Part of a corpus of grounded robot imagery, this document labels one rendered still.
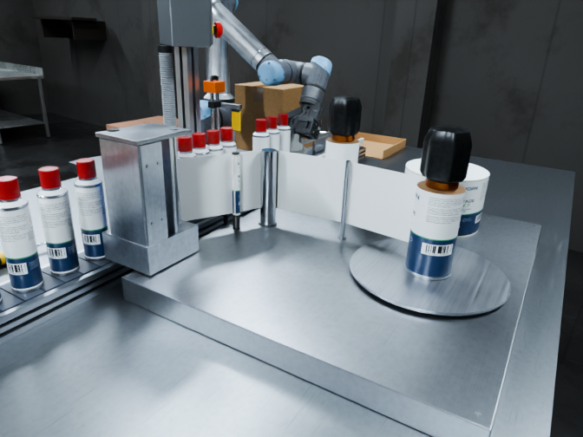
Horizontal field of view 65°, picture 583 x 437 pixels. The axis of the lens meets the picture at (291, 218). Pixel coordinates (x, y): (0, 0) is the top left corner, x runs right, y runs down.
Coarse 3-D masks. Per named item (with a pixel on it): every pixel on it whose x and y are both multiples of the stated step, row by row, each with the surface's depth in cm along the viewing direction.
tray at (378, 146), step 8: (360, 136) 232; (368, 136) 230; (376, 136) 228; (384, 136) 226; (360, 144) 223; (368, 144) 223; (376, 144) 224; (384, 144) 225; (392, 144) 225; (400, 144) 214; (368, 152) 208; (376, 152) 209; (384, 152) 198; (392, 152) 207
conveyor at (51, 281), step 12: (84, 264) 92; (96, 264) 92; (48, 276) 87; (60, 276) 87; (72, 276) 87; (0, 288) 83; (48, 288) 83; (12, 300) 79; (24, 300) 79; (0, 312) 76
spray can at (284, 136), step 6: (282, 114) 144; (282, 120) 145; (282, 126) 146; (288, 126) 147; (282, 132) 145; (288, 132) 146; (282, 138) 146; (288, 138) 147; (282, 144) 147; (288, 144) 148; (282, 150) 148; (288, 150) 149
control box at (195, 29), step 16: (160, 0) 111; (176, 0) 103; (192, 0) 104; (208, 0) 105; (160, 16) 114; (176, 16) 104; (192, 16) 105; (208, 16) 107; (160, 32) 116; (176, 32) 105; (192, 32) 106; (208, 32) 108
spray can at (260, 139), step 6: (258, 120) 134; (264, 120) 134; (258, 126) 134; (264, 126) 134; (258, 132) 135; (264, 132) 135; (252, 138) 136; (258, 138) 135; (264, 138) 135; (252, 144) 137; (258, 144) 135; (264, 144) 136; (252, 150) 138
